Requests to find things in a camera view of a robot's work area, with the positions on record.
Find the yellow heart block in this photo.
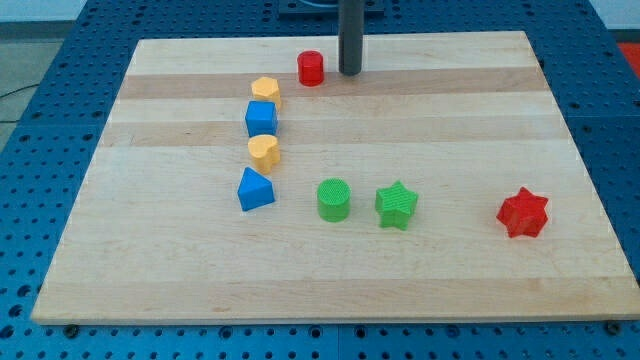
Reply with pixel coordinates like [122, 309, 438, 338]
[247, 134, 281, 175]

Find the red star block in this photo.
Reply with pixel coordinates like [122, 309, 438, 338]
[496, 187, 549, 238]

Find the green cylinder block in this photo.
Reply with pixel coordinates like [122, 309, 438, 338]
[316, 178, 351, 222]

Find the green star block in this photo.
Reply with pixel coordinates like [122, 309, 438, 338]
[375, 181, 419, 230]

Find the blue cube block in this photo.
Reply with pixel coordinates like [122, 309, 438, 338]
[245, 100, 278, 137]

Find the red cylinder block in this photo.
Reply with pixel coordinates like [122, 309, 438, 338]
[297, 50, 324, 87]

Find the blue triangle block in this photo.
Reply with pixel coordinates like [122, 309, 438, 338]
[237, 167, 275, 211]

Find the yellow hexagon block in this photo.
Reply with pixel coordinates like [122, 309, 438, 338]
[251, 77, 282, 110]

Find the black cable on floor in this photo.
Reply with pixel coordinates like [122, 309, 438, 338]
[0, 82, 40, 125]

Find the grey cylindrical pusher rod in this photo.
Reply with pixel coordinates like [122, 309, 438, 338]
[338, 0, 364, 76]

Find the wooden board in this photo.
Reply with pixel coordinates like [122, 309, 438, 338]
[32, 31, 639, 325]

